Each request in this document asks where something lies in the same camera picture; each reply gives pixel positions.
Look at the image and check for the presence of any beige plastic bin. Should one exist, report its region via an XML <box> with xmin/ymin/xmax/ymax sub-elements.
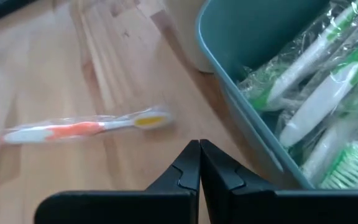
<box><xmin>163</xmin><ymin>0</ymin><xmax>216</xmax><ymax>75</ymax></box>

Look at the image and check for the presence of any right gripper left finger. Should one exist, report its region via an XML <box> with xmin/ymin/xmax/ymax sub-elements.
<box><xmin>34</xmin><ymin>139</ymin><xmax>201</xmax><ymax>224</ymax></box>

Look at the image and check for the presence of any dark grey plastic bin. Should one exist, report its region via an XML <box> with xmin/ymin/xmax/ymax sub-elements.
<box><xmin>195</xmin><ymin>0</ymin><xmax>358</xmax><ymax>190</ymax></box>

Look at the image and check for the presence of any green toothbrush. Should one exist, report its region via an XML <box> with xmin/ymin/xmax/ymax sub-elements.
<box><xmin>300</xmin><ymin>118</ymin><xmax>358</xmax><ymax>184</ymax></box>
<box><xmin>278</xmin><ymin>27</ymin><xmax>358</xmax><ymax>149</ymax></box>
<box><xmin>318</xmin><ymin>141</ymin><xmax>358</xmax><ymax>190</ymax></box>
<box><xmin>237</xmin><ymin>0</ymin><xmax>358</xmax><ymax>112</ymax></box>

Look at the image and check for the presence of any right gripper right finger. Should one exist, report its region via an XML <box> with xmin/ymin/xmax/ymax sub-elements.
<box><xmin>200</xmin><ymin>138</ymin><xmax>358</xmax><ymax>224</ymax></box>

